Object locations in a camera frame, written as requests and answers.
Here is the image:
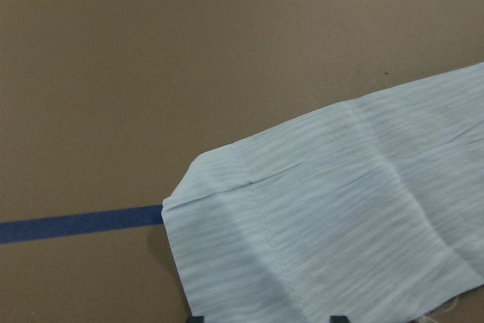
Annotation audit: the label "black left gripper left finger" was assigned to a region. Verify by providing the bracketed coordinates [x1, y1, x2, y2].
[191, 316, 204, 323]

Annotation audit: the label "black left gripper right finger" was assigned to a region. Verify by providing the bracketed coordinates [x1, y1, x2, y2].
[329, 315, 347, 323]

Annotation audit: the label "light blue striped shirt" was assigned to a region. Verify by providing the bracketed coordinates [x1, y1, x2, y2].
[162, 64, 483, 322]

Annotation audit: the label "blue tape grid lines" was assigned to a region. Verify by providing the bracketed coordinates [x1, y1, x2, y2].
[1, 205, 163, 244]

